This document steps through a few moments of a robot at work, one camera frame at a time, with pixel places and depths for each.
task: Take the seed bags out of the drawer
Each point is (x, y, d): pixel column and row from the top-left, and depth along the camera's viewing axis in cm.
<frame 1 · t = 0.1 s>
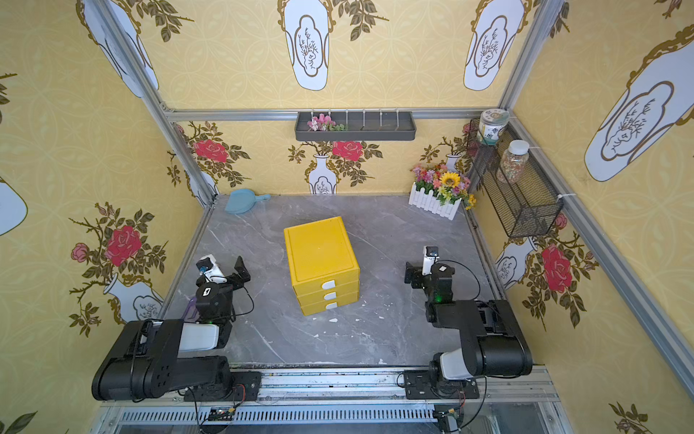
left hand: (215, 264, 87), fingers open
right hand: (427, 261, 94), fingers open
yellow three-drawer cabinet: (323, 267, 75), point 23 cm above the table
flower box white fence: (439, 190, 105), point 15 cm above the table
light blue plastic scoop: (243, 200, 123), on the table

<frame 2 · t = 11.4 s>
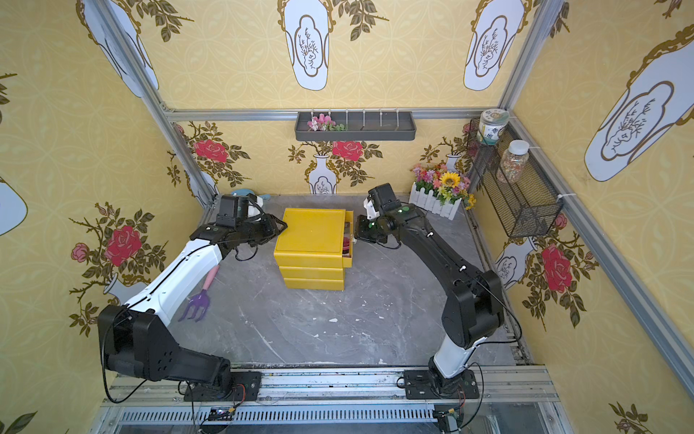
left hand: (273, 226, 85), fingers open
right hand: (362, 228, 85), fingers closed
yellow three-drawer cabinet: (314, 250, 78), point 23 cm above the table
the other named things where they were.

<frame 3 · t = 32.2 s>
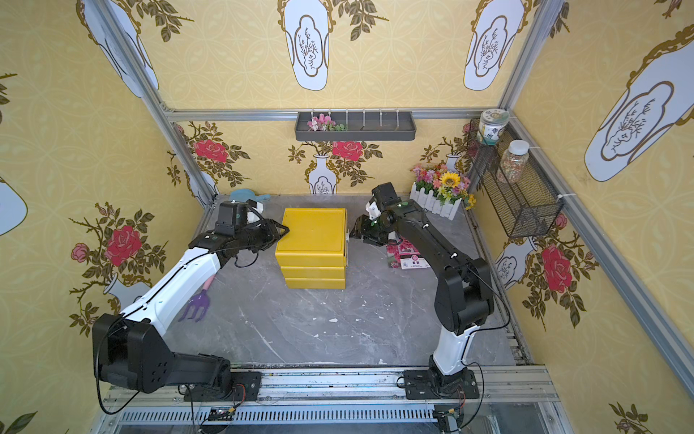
left hand: (276, 231, 84), fingers open
right hand: (362, 231, 88), fingers open
pink rose seed bag: (396, 250, 105), on the table
the other named things where they were.

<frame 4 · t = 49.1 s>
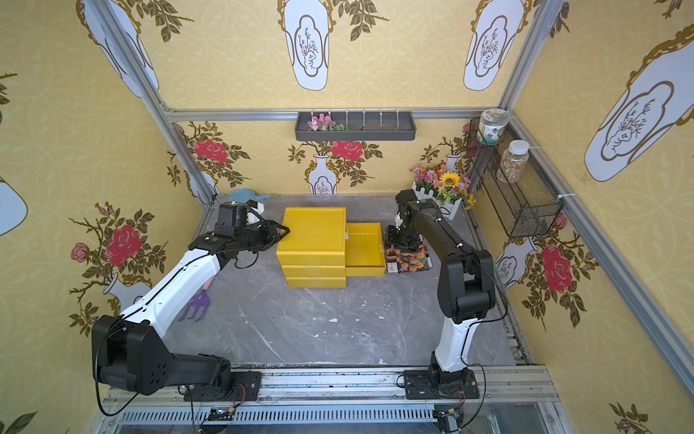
left hand: (277, 231, 84), fingers open
right hand: (398, 244, 92), fingers open
yellow middle drawer: (364, 253, 97), point 7 cm above the table
orange seed bag: (398, 259, 100), point 2 cm above the table
